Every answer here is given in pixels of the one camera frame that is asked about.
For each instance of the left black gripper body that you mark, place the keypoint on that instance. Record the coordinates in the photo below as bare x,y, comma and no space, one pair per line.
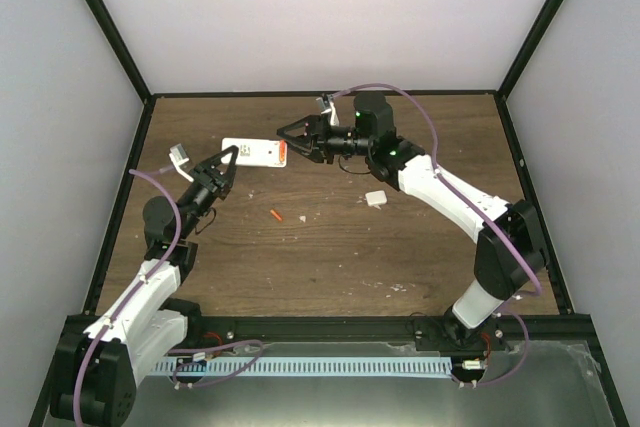
202,177

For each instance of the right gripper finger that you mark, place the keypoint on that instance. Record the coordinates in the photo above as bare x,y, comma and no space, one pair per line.
296,128
301,145

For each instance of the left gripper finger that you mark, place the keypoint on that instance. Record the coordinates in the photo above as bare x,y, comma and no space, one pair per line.
229,158
212,162

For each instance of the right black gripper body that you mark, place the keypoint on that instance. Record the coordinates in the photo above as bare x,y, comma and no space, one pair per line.
324,144

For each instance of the orange battery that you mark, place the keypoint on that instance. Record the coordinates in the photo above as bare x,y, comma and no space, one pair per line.
276,215
282,151

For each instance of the white remote control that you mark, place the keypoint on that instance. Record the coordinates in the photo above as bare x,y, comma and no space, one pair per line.
256,152

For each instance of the white battery cover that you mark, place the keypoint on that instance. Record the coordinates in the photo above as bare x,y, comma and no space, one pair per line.
376,199

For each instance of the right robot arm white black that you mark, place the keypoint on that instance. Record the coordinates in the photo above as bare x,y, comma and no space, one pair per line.
510,245

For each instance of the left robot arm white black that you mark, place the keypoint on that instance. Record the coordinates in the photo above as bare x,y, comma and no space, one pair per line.
97,370

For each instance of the metal front plate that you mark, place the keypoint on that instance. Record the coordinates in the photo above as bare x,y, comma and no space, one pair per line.
558,385

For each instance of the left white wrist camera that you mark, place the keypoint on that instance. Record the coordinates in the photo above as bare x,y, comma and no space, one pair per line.
179,159

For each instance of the light blue slotted cable duct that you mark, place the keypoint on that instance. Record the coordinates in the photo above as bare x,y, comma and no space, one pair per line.
404,367

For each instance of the black aluminium frame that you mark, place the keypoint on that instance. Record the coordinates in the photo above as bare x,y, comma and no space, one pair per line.
419,342

